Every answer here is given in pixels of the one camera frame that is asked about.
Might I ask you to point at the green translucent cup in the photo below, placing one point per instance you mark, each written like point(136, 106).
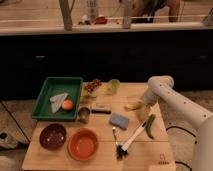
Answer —
point(113, 86)

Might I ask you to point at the small metal cup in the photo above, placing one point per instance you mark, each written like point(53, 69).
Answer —
point(83, 114)

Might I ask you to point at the white handled black brush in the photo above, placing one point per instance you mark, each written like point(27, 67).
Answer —
point(122, 149)

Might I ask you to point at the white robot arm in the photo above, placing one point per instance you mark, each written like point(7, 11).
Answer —
point(199, 117)

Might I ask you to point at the red orange bowl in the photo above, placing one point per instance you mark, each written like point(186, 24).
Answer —
point(83, 144)

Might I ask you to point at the red grapes bunch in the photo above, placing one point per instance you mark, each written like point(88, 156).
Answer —
point(90, 87)

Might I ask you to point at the person in background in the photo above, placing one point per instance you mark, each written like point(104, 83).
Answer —
point(143, 11)

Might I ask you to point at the green plastic tray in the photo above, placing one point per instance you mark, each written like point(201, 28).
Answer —
point(53, 86)

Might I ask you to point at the yellow banana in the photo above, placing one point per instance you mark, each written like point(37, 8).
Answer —
point(133, 106)

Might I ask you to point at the dark purple bowl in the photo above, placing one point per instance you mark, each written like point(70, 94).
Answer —
point(53, 136)

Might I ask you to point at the metal spoon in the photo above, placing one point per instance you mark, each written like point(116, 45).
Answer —
point(114, 135)

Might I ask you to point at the grey folded cloth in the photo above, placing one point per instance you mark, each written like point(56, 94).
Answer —
point(56, 101)

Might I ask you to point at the orange fruit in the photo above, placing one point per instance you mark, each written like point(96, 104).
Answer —
point(67, 105)

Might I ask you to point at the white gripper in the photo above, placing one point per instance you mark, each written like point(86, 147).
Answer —
point(144, 112)

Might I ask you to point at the blue sponge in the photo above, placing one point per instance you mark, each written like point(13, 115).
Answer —
point(119, 120)

